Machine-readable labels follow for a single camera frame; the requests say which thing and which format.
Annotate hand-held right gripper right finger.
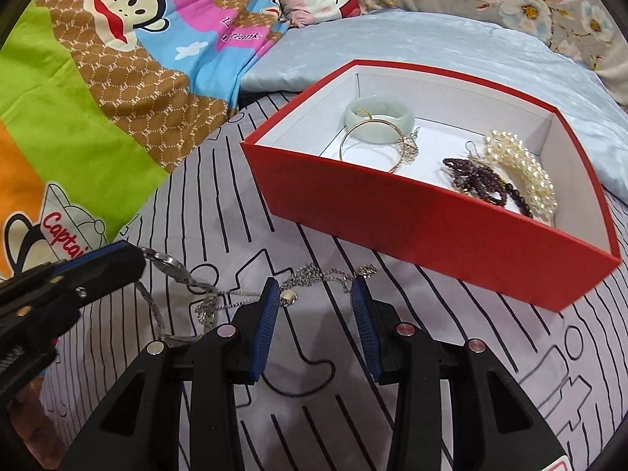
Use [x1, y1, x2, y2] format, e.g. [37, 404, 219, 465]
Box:
[349, 275, 570, 471]

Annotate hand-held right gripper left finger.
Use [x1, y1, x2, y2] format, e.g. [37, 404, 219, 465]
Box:
[59, 277, 283, 471]

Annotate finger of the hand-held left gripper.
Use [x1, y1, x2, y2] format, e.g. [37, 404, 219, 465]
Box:
[20, 241, 131, 283]
[51, 245, 147, 307]

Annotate silver wrist watch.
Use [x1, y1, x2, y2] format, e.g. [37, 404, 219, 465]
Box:
[131, 248, 224, 347]

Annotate silver chain necklace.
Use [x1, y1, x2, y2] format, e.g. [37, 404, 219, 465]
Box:
[216, 262, 378, 312]

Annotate red cardboard box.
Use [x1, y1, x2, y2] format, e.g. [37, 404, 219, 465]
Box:
[239, 59, 621, 312]

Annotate silver flower earrings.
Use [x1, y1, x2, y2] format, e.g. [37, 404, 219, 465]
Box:
[398, 126, 422, 165]

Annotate gold bangle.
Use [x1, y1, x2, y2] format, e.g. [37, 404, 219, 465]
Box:
[340, 114, 405, 173]

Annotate dark bead bracelet gold accents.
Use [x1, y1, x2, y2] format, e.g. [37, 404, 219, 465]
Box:
[500, 181, 535, 219]

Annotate person's left hand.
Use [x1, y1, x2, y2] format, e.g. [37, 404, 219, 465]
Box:
[7, 378, 55, 457]

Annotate grey line-patterned bed sheet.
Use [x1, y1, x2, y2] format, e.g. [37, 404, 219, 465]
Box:
[39, 93, 628, 471]

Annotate colourful cartoon monkey blanket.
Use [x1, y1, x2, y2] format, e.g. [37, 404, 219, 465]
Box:
[0, 0, 295, 276]

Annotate pale green jade bangle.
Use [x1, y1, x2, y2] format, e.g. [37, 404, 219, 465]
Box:
[343, 94, 415, 142]

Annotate white pearl bracelet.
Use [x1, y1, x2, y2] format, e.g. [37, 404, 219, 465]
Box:
[483, 129, 559, 217]

